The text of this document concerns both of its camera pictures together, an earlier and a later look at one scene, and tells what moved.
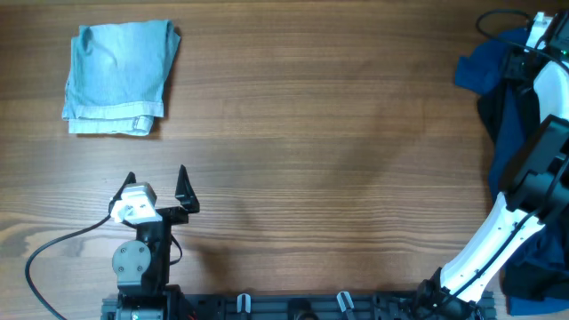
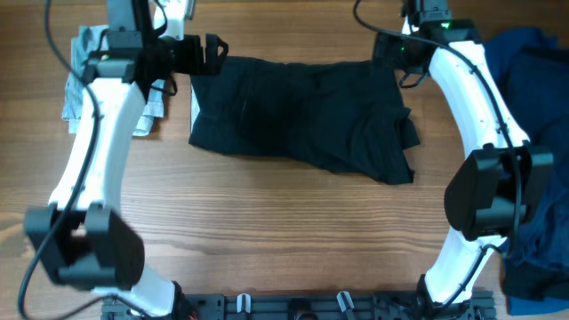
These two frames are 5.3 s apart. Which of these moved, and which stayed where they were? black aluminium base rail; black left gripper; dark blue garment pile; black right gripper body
Moved: black left gripper; black right gripper body
Stayed: dark blue garment pile; black aluminium base rail
